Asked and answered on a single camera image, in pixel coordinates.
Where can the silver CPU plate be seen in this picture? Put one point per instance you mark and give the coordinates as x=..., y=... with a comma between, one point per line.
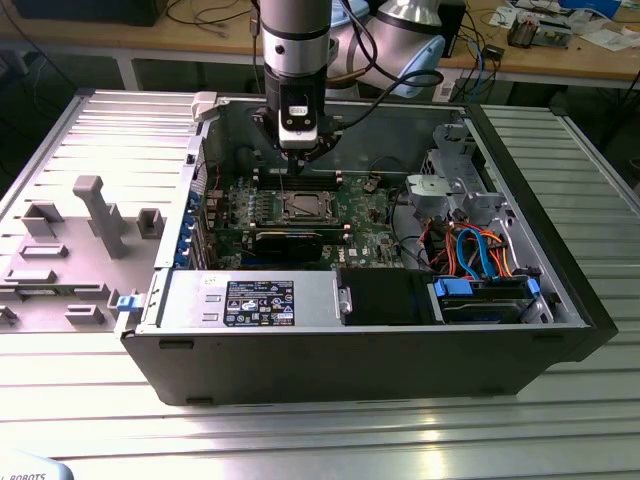
x=306, y=206

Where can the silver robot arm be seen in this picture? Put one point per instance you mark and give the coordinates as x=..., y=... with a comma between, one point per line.
x=295, y=30

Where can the black RAM slot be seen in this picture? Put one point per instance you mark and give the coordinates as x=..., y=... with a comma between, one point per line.
x=322, y=188
x=322, y=180
x=322, y=184
x=322, y=176

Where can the pale case latch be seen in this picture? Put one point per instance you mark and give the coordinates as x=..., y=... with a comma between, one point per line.
x=205, y=106

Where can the wooden desk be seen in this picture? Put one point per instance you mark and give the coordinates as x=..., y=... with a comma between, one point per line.
x=200, y=37

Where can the round coin battery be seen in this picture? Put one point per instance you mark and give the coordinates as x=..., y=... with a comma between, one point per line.
x=370, y=186

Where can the white barcode label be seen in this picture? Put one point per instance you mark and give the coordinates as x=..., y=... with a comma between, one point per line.
x=446, y=89

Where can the green RAM stick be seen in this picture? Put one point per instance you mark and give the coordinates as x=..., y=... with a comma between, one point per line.
x=300, y=229

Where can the black box on desk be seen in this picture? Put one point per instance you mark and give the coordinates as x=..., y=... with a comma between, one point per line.
x=452, y=30

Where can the black graphics card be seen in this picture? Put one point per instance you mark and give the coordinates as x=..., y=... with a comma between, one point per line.
x=290, y=248

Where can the green motherboard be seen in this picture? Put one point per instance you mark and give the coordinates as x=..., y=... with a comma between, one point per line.
x=370, y=235

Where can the silver metal drive cage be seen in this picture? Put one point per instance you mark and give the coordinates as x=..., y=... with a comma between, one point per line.
x=430, y=190

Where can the small black box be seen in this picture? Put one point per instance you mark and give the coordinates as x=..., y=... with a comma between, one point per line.
x=494, y=51

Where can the dark flat box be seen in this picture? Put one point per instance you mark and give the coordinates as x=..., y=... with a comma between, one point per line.
x=85, y=10

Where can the brown electronic part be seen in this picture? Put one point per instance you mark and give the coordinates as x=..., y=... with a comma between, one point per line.
x=522, y=30

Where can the silver power supply unit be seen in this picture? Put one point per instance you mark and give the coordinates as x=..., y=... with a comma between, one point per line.
x=200, y=300

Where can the grey metal box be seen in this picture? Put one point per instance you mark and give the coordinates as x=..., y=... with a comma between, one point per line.
x=552, y=34

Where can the blue case latch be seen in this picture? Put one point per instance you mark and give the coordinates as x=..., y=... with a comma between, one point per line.
x=127, y=305

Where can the black grey PC case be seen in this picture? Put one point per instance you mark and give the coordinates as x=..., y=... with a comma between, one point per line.
x=300, y=365

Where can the hard disk in blue carrier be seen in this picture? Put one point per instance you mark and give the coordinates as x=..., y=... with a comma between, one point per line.
x=480, y=307

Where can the grey parts rack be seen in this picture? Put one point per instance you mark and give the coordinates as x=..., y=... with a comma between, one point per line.
x=65, y=280

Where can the white papers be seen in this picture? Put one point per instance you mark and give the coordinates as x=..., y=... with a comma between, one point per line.
x=605, y=39

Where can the pale blue teach pendant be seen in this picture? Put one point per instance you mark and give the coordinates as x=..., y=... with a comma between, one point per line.
x=30, y=467

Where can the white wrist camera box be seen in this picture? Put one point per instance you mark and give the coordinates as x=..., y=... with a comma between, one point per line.
x=299, y=130

